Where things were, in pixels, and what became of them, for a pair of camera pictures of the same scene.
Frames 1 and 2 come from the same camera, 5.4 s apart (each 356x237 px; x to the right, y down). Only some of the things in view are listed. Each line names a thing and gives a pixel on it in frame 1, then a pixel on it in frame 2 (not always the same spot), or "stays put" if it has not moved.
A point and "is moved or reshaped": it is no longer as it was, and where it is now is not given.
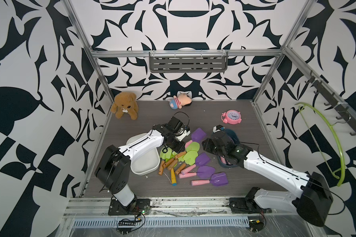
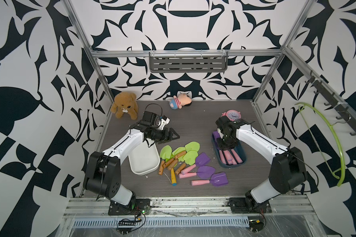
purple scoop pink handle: (202, 171) stays put
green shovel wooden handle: (190, 146) stays put
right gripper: (207, 143) to (222, 147)
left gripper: (179, 149) to (168, 138)
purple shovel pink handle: (217, 179) stays put
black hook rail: (323, 90) stays put
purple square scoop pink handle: (197, 136) is moved or reshaped
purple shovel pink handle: (201, 159) stays put
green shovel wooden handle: (165, 153) stays put
